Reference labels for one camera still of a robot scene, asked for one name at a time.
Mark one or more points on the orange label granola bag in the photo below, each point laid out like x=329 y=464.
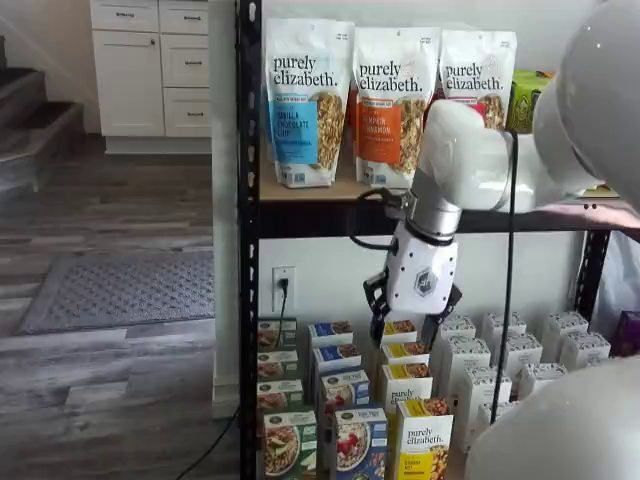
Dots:
x=387 y=100

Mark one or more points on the white wall outlet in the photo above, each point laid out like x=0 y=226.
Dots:
x=291 y=300

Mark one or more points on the grey patterned floor mat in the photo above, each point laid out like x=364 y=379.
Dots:
x=125 y=290

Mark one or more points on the blue label granola bag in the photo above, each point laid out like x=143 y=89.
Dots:
x=300 y=100

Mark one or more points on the yellow purely elizabeth box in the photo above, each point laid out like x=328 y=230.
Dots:
x=405 y=351
x=425 y=440
x=406 y=385
x=400 y=330

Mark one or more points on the green and white cereal box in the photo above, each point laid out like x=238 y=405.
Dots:
x=275 y=334
x=280 y=395
x=290 y=445
x=277 y=365

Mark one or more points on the wooden stairs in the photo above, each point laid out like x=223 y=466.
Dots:
x=30 y=115

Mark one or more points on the black metal shelf rack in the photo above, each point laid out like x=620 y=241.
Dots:
x=248 y=250

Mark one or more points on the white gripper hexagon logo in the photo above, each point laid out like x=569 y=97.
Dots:
x=422 y=277

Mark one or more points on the green Bobo's apple pie box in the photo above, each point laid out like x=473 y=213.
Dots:
x=522 y=100

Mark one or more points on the purple box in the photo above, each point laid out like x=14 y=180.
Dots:
x=629 y=332

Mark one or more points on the red label granola bag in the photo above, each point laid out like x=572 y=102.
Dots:
x=475 y=65

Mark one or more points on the white drawer cabinet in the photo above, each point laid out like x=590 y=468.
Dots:
x=150 y=75

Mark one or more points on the blue and white cereal box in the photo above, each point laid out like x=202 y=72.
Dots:
x=345 y=392
x=360 y=440
x=336 y=356
x=330 y=332

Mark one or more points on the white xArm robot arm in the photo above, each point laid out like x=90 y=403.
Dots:
x=575 y=100

